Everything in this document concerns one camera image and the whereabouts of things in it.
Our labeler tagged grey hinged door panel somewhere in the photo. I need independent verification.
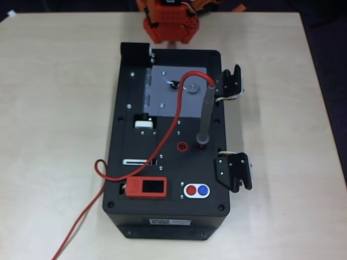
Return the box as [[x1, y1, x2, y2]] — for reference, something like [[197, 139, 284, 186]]
[[145, 66, 208, 119]]

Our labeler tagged red cable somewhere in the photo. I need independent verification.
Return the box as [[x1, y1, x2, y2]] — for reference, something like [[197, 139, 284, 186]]
[[53, 70, 217, 260]]

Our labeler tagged grey test probe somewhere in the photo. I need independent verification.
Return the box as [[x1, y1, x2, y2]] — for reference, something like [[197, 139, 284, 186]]
[[195, 86, 217, 150]]

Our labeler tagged black corner block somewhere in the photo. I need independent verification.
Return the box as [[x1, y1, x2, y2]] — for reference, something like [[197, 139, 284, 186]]
[[120, 42, 153, 66]]

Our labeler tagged white angle sensor unit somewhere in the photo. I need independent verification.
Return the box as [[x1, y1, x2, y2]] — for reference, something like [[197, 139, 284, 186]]
[[133, 120, 155, 129]]

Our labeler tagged white slider with black knob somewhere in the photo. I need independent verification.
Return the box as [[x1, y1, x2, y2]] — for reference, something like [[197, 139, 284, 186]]
[[121, 157, 158, 167]]

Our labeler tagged black task board box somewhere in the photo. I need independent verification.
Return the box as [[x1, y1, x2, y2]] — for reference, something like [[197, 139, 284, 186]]
[[102, 42, 231, 241]]

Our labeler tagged red display module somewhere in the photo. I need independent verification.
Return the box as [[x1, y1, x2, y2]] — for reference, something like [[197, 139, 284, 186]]
[[125, 175, 168, 200]]

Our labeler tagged white label sticker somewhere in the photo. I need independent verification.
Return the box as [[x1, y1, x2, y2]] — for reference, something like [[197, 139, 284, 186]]
[[149, 218, 192, 226]]

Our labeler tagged orange printed handle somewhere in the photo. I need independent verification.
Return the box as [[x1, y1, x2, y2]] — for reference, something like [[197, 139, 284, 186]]
[[135, 0, 153, 28]]

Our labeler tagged white knob cord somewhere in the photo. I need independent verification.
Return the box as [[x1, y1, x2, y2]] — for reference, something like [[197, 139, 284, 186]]
[[162, 77, 190, 92]]

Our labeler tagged black cable holder bracket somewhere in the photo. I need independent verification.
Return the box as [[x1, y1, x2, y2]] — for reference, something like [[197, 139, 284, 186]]
[[214, 64, 246, 103], [214, 151, 254, 194]]

